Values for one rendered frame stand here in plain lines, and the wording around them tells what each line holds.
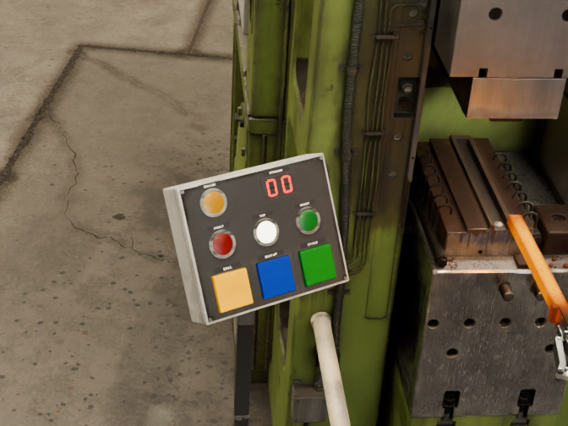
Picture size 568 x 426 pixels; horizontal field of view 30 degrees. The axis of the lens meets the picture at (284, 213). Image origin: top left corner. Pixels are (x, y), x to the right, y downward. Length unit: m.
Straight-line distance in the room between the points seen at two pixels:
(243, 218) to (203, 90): 3.05
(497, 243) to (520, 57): 0.46
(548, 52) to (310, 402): 1.11
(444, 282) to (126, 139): 2.55
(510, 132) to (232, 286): 1.06
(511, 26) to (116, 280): 2.07
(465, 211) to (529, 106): 0.33
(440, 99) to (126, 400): 1.36
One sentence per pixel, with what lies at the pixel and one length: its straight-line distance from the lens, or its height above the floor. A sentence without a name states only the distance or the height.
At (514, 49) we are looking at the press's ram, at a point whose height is 1.43.
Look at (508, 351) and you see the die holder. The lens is 2.60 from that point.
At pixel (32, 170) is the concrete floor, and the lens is 4.53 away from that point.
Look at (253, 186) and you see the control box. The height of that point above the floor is 1.17.
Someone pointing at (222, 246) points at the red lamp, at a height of 1.09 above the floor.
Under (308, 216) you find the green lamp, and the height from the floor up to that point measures 1.10.
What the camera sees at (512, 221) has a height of 1.06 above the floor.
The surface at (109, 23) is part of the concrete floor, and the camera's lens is 5.89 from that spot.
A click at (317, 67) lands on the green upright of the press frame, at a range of 2.32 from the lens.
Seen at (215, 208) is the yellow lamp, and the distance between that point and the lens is 2.11.
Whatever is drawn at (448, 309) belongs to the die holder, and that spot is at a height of 0.81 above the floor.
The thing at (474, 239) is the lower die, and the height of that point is 0.96.
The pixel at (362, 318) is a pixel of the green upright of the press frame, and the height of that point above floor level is 0.62.
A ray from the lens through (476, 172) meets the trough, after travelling 2.66.
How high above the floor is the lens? 2.29
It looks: 33 degrees down
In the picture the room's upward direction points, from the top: 4 degrees clockwise
